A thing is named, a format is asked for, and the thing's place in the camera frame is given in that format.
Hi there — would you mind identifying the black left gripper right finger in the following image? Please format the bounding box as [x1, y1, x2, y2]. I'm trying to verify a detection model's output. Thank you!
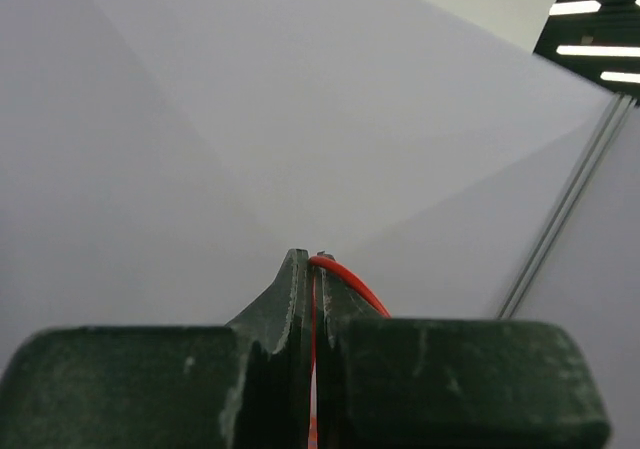
[314, 255, 611, 448]

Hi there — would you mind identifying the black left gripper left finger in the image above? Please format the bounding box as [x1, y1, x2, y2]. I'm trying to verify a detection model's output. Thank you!
[1, 249, 312, 448]

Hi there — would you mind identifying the black ceiling light panel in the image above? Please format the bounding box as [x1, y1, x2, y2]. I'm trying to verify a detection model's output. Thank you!
[534, 0, 639, 98]

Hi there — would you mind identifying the aluminium corner post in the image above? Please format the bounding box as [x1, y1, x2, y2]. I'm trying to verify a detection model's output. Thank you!
[495, 93, 638, 320]

